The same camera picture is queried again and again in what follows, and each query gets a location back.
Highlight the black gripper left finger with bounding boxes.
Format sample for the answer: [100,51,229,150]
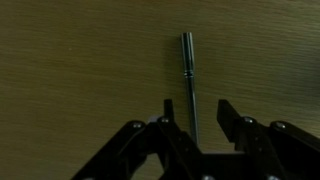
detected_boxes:
[71,99,202,180]

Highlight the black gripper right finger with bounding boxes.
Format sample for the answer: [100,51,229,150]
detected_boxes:
[217,99,320,180]

